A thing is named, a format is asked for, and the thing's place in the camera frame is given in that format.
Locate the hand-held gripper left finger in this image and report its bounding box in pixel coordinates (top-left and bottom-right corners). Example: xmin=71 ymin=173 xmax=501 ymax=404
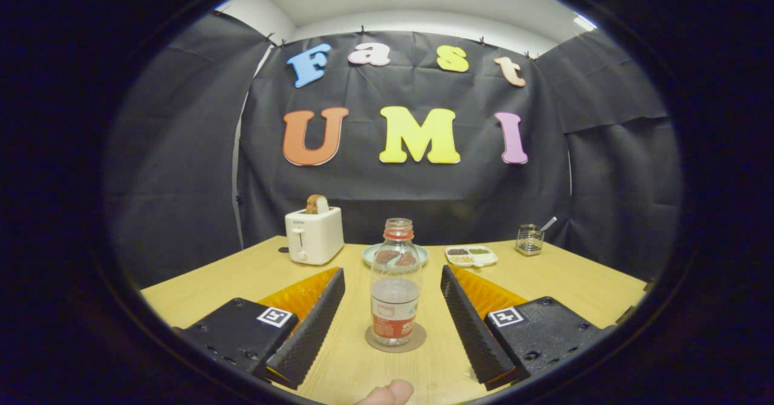
xmin=172 ymin=266 xmax=346 ymax=390

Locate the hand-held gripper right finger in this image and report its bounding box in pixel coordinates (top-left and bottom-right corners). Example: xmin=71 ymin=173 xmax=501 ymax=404
xmin=440 ymin=264 xmax=608 ymax=392

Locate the round brown coaster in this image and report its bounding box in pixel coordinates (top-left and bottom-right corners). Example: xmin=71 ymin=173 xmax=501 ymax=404
xmin=365 ymin=322 xmax=428 ymax=354

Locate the clear juice bottle red label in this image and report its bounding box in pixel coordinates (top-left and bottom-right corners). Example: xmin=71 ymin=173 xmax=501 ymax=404
xmin=369 ymin=218 xmax=423 ymax=347

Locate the white divided tray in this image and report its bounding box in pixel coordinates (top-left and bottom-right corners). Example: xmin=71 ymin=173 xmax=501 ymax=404
xmin=445 ymin=245 xmax=499 ymax=268

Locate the wooden table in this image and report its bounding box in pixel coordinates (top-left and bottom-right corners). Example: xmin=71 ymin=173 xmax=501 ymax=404
xmin=140 ymin=236 xmax=648 ymax=405

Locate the white toaster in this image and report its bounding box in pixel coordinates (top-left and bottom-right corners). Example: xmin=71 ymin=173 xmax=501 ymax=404
xmin=285 ymin=206 xmax=345 ymax=266

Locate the pale green plate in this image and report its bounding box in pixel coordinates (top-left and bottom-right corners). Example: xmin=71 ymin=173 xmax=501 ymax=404
xmin=363 ymin=243 xmax=429 ymax=268

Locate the black backdrop cloth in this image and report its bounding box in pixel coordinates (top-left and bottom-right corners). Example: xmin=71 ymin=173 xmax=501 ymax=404
xmin=106 ymin=11 xmax=684 ymax=288

